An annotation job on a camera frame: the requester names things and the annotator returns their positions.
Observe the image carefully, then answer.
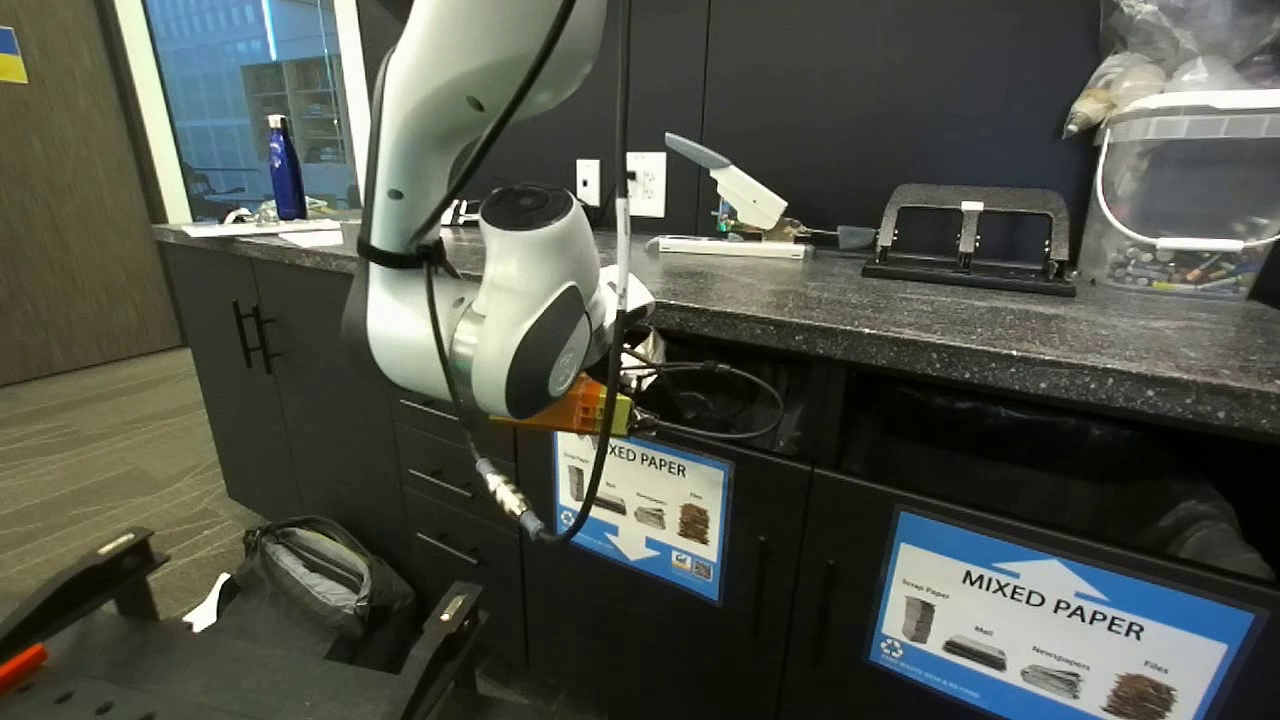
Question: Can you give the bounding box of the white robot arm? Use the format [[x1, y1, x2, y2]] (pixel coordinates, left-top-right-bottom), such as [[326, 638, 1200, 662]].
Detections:
[[361, 0, 613, 422]]

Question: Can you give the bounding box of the left bin black liner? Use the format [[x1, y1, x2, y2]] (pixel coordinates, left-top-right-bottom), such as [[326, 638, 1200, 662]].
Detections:
[[637, 361, 834, 465]]

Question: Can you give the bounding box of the bin black liner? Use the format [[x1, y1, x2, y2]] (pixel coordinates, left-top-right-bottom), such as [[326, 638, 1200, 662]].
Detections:
[[637, 361, 834, 465], [839, 383, 1276, 581]]

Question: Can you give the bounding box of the clear plastic storage bin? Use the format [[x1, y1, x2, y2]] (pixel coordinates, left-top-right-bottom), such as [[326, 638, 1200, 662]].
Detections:
[[1081, 87, 1280, 302]]

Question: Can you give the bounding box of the right bin black liner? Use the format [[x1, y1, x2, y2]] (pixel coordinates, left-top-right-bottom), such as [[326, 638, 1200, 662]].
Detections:
[[839, 383, 1276, 581]]

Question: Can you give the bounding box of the left mixed paper sign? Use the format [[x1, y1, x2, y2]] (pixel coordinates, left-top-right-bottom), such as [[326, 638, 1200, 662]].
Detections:
[[552, 432, 737, 603]]

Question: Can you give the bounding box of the mixed paper sign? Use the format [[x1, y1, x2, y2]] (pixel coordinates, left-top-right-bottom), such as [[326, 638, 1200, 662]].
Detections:
[[866, 512, 1257, 720], [552, 432, 737, 603]]

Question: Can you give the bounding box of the black hole punch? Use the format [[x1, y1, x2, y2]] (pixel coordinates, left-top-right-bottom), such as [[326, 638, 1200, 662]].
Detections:
[[863, 186, 1075, 295]]

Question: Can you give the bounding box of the black cabinet with drawers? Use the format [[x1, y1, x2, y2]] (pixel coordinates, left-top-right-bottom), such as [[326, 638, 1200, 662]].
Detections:
[[165, 242, 1280, 720]]

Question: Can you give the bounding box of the black grey backpack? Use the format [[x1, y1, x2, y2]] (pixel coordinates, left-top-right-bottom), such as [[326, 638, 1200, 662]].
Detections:
[[211, 515, 415, 671]]

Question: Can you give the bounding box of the blue water bottle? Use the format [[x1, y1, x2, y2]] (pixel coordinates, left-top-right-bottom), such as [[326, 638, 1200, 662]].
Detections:
[[268, 111, 307, 222]]

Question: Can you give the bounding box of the right mixed paper sign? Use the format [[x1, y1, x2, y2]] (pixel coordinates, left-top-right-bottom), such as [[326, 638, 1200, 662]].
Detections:
[[866, 512, 1257, 720]]

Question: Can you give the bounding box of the white paper on floor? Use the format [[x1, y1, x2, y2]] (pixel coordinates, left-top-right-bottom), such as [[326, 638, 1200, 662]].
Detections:
[[184, 571, 231, 634]]

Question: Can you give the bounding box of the black chair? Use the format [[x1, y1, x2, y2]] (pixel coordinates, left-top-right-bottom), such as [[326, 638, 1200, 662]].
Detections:
[[0, 530, 484, 720]]

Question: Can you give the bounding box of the white wall outlet plate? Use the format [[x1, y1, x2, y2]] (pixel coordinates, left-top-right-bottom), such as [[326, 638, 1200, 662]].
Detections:
[[624, 153, 666, 222]]

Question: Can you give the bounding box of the small white switch plate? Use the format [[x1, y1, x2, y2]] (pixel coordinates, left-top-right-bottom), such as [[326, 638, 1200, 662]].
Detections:
[[577, 161, 602, 208]]

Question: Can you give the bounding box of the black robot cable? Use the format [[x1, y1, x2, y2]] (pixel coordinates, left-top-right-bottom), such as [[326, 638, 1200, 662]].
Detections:
[[352, 0, 790, 549]]

